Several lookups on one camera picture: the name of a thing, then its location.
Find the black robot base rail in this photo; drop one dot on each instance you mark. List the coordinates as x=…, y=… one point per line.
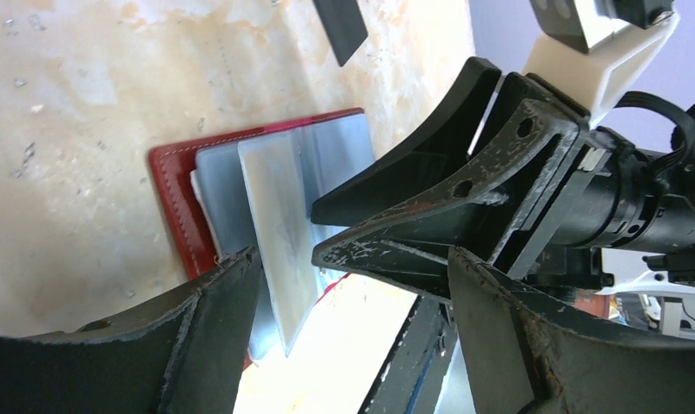
x=413, y=372

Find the cream card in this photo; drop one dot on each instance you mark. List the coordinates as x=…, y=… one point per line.
x=272, y=172

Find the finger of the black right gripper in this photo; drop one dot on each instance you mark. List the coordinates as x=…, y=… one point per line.
x=529, y=136
x=431, y=153

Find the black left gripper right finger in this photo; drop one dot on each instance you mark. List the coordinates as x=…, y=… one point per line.
x=527, y=352

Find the black card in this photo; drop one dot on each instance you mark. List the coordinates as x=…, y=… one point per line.
x=344, y=26

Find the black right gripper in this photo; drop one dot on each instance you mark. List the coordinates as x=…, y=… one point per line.
x=617, y=228

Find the red leather card holder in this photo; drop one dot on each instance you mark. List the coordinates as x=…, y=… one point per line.
x=204, y=197

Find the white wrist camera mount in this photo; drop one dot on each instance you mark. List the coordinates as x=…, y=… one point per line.
x=593, y=51

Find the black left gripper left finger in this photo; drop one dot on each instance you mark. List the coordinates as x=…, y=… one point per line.
x=180, y=352

